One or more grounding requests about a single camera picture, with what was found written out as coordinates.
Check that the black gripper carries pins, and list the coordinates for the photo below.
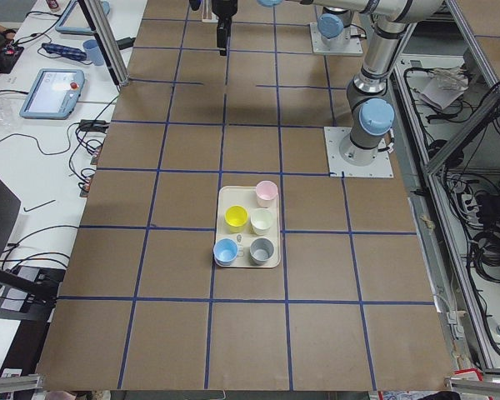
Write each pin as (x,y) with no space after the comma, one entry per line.
(223,8)

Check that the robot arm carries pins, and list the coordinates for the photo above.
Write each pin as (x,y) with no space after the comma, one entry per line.
(372,116)

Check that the blue cup on desk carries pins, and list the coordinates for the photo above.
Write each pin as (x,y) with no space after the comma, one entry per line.
(93,52)

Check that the pink plastic cup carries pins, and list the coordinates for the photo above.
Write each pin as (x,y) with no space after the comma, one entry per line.
(266,193)

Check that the yellow plastic cup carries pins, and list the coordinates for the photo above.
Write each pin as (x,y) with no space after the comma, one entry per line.
(236,218)

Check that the cream plastic cup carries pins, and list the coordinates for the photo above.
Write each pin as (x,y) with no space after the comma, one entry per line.
(261,220)

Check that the grey plastic cup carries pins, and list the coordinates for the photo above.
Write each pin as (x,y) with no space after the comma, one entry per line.
(261,250)

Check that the teach pendant tablet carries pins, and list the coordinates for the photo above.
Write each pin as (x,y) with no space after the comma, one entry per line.
(73,21)
(53,94)

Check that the cream plastic tray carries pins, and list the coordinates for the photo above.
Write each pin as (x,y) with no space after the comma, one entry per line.
(246,197)

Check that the aluminium frame post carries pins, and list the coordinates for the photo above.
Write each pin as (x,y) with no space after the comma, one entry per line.
(103,34)

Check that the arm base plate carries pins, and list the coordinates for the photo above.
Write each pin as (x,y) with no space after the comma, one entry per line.
(348,43)
(345,160)

